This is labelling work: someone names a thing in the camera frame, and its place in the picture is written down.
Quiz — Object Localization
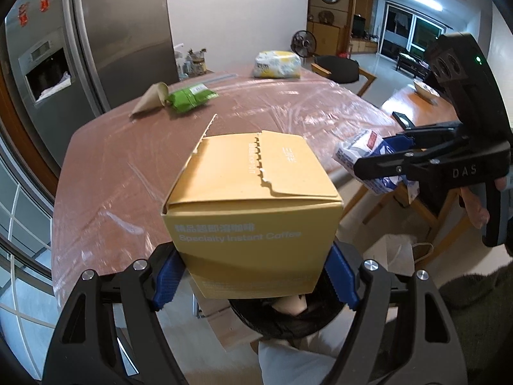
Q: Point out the glass jar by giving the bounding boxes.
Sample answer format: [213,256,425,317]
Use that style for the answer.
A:
[191,50,207,75]

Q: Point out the stainless steel refrigerator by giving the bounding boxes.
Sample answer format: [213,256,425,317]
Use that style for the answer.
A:
[4,0,179,129]

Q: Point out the white paper bag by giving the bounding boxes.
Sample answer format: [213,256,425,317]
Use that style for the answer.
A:
[363,235,433,277]

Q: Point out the white blue packet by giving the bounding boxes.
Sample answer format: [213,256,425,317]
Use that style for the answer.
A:
[334,129,419,205]

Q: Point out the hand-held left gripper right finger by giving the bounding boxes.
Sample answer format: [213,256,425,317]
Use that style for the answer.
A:
[324,241,467,385]

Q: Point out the dark wooden bench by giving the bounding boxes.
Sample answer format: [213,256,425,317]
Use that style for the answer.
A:
[397,50,431,75]

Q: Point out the glass balcony doors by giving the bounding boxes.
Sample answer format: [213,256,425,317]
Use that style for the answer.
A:
[379,2,447,63]

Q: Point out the black standing fan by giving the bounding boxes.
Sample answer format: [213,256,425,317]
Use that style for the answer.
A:
[291,30,317,59]

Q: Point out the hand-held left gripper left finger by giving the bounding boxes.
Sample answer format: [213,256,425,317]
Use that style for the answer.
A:
[42,243,189,385]

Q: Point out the wooden cabinet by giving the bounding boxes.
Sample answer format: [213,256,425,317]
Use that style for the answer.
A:
[307,0,357,55]

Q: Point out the brown paper cone bag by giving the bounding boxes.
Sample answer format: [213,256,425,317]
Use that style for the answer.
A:
[130,82,171,119]

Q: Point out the wooden side table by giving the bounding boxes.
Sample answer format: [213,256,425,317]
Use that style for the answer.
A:
[363,84,487,233]

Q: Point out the white yellow tissue pack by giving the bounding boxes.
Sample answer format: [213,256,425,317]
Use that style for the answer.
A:
[252,50,302,79]

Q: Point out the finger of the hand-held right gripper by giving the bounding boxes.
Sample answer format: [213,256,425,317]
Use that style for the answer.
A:
[355,138,470,184]
[383,122,465,153]

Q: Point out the green snack packet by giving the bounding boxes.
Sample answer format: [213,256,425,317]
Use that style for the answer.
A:
[166,83,219,114]

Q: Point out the black rimmed trash bin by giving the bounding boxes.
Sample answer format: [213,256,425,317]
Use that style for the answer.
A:
[228,287,349,385]

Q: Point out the person's dark clothing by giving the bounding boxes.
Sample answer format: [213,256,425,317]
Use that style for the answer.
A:
[439,265,513,385]

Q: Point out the dark chair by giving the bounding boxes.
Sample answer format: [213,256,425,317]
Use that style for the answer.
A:
[312,56,377,97]

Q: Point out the person's right hand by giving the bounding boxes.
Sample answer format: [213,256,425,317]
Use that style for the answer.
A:
[461,175,508,230]

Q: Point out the yellow cardboard box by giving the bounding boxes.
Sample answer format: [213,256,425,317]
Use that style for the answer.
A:
[161,130,344,299]

